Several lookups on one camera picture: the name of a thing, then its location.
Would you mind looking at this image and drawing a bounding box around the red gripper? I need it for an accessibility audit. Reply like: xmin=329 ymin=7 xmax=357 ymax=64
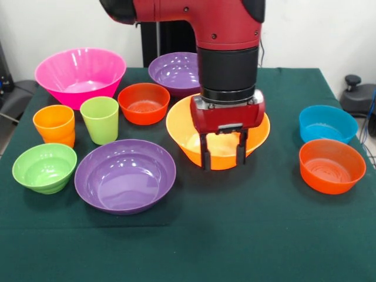
xmin=189 ymin=89 xmax=267 ymax=171

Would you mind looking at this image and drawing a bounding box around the large orange bowl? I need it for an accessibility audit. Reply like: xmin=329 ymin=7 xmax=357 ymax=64
xmin=166 ymin=93 xmax=271 ymax=170

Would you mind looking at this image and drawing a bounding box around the purple bowl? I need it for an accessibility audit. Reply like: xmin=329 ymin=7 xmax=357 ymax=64
xmin=73 ymin=139 xmax=177 ymax=216
xmin=147 ymin=52 xmax=202 ymax=98

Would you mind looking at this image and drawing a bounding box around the green cup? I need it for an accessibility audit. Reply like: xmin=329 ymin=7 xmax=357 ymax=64
xmin=79 ymin=96 xmax=120 ymax=146

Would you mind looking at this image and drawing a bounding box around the dark green tablecloth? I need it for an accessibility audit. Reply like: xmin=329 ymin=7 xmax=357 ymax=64
xmin=0 ymin=67 xmax=376 ymax=282

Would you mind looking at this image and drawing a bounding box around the small red bowl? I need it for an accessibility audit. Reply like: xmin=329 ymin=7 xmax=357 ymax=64
xmin=117 ymin=82 xmax=171 ymax=126
xmin=298 ymin=139 xmax=367 ymax=195

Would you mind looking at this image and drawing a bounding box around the small blue bowl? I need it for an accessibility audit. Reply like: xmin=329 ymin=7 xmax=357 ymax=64
xmin=298 ymin=105 xmax=359 ymax=145

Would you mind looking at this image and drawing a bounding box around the grey floor stand base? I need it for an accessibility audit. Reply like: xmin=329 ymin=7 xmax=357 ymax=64
xmin=340 ymin=75 xmax=376 ymax=118
xmin=0 ymin=79 xmax=36 ymax=124

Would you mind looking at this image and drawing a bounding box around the large pink bowl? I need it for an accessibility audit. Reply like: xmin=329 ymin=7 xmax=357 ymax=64
xmin=34 ymin=48 xmax=127 ymax=111

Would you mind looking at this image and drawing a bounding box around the orange cup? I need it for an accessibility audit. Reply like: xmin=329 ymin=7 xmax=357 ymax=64
xmin=32 ymin=105 xmax=76 ymax=149

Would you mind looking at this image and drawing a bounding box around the small green bowl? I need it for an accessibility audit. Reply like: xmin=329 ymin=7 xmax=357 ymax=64
xmin=12 ymin=143 xmax=78 ymax=195

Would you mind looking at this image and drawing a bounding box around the black equipment case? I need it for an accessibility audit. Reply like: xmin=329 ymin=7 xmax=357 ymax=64
xmin=0 ymin=41 xmax=15 ymax=92

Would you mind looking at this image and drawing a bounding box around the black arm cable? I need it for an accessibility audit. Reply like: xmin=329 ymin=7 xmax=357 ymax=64
xmin=258 ymin=38 xmax=266 ymax=68

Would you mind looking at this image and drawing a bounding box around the blue cable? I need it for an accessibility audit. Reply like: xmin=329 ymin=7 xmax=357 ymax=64
xmin=360 ymin=88 xmax=376 ymax=165

